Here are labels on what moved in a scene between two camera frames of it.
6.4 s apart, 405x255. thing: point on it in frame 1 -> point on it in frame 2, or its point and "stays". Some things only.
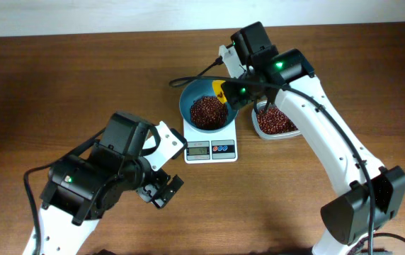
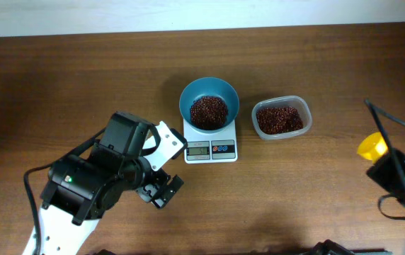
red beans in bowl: [208, 112] stays
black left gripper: [161, 191] stays
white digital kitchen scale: [217, 147] stays
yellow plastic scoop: [219, 91] -> [372, 147]
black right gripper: [236, 95] -> [385, 170]
